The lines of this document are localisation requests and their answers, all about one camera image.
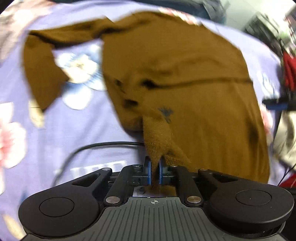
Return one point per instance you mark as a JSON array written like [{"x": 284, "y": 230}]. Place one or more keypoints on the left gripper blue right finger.
[{"x": 167, "y": 173}]

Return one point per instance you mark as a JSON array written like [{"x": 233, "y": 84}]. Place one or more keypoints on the cream dotted garment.
[{"x": 284, "y": 141}]

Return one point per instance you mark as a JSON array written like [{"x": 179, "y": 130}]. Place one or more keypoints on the brown knit sweater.
[{"x": 186, "y": 88}]

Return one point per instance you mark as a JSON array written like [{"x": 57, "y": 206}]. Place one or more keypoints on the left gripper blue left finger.
[{"x": 142, "y": 174}]

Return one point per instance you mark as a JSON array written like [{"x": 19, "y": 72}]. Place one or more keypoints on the red garment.
[{"x": 289, "y": 65}]

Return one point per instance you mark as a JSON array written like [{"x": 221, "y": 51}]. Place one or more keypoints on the purple floral bed sheet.
[{"x": 51, "y": 139}]

